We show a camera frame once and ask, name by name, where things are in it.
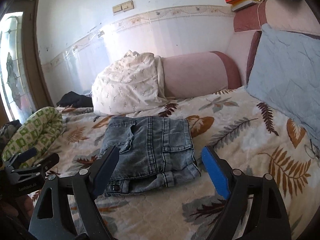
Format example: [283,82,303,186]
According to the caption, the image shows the blue denim pants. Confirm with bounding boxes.
[100,116,201,196]

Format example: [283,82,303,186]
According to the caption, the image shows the light blue pillow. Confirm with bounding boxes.
[246,24,319,146]

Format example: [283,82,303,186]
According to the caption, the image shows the white patterned pillow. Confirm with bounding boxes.
[92,50,168,116]

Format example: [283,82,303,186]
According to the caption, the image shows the leaf pattern bed blanket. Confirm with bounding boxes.
[27,86,320,240]

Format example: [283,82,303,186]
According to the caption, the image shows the pink bolster cushion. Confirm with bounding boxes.
[162,51,241,99]

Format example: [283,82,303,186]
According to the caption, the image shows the stained glass window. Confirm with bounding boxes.
[1,11,35,123]

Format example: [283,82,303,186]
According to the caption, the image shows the black garment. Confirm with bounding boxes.
[56,91,93,108]

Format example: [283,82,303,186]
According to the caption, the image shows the eyeglasses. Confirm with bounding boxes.
[304,140,320,167]

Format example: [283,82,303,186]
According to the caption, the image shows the stack of books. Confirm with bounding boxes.
[225,0,261,12]

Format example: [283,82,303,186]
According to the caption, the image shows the pink padded headboard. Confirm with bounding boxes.
[226,0,319,85]

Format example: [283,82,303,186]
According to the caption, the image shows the beige wall switch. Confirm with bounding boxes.
[112,0,135,14]

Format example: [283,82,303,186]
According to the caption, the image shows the green white rolled quilt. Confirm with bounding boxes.
[3,107,62,168]

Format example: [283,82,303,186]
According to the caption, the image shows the dark grey garment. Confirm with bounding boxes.
[0,120,22,153]

